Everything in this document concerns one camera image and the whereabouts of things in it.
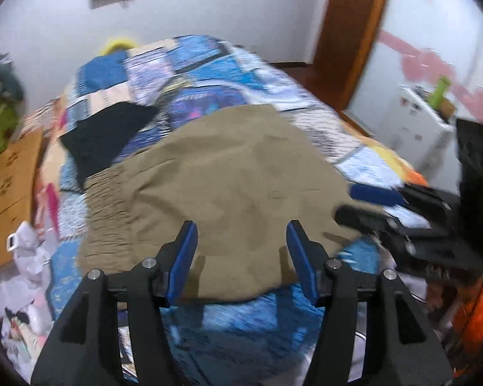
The white cabinet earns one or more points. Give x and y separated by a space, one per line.
412 132

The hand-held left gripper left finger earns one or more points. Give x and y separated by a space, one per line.
183 263

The black cloth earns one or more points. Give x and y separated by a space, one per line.
100 136

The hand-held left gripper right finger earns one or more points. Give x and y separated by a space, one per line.
302 263

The khaki pants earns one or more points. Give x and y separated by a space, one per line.
233 177

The wooden door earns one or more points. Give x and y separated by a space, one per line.
352 36

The green bottle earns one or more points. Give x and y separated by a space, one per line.
438 94

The yellow round object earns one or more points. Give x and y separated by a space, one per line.
118 44

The white plastic bags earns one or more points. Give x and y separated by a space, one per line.
22 301

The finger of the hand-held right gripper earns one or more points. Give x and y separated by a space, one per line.
358 216
376 195

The black flat panel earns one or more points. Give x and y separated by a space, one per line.
479 177

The cardboard box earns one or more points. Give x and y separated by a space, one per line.
10 193

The patchwork blanket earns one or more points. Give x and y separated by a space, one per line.
209 76

